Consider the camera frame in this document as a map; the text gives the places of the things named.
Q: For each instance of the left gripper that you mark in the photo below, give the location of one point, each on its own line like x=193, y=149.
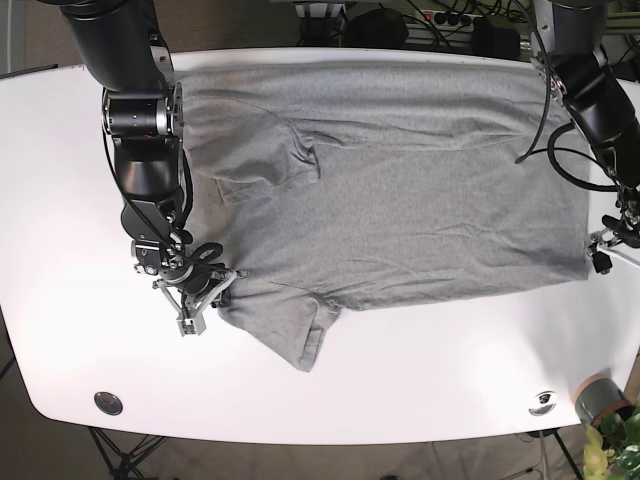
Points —
x=617, y=239

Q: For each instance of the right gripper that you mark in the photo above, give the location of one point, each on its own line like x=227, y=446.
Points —
x=191, y=283

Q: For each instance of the grey T-shirt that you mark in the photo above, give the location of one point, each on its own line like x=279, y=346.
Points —
x=361, y=187

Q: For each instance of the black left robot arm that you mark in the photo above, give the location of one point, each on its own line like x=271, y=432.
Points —
x=567, y=51

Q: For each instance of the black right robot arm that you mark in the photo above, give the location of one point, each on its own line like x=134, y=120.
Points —
x=121, y=45

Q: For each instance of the grey plant pot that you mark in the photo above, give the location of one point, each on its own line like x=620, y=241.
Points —
x=598, y=396

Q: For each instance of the right table grommet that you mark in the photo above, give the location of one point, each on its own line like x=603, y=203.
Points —
x=543, y=403

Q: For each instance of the table grommet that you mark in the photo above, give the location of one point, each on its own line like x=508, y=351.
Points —
x=108, y=403
x=543, y=403

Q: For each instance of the left table grommet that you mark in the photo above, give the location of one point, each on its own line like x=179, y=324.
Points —
x=108, y=403

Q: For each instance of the green potted plant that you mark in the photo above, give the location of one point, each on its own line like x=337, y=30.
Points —
x=611, y=450

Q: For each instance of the black folding stand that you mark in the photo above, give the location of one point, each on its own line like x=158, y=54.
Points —
x=125, y=465

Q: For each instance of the white power strip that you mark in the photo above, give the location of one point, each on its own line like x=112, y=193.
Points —
x=448, y=19

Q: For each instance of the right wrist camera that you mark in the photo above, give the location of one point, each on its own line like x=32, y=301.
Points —
x=192, y=326

